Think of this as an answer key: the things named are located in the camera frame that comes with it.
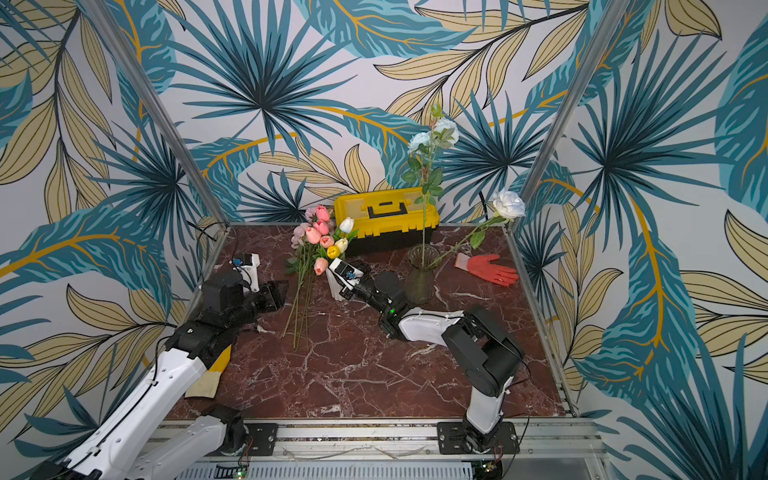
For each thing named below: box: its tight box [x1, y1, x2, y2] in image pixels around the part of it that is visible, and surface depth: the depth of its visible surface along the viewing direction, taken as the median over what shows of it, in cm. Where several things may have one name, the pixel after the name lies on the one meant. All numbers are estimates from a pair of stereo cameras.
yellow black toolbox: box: [334, 187, 440, 256], surface depth 103 cm
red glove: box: [454, 252, 519, 287], surface depth 110 cm
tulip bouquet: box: [287, 204, 358, 297], surface depth 78 cm
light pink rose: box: [282, 207, 317, 337], surface depth 107 cm
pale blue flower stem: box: [402, 104, 460, 268], surface depth 79 cm
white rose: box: [428, 190, 527, 269], surface depth 67 cm
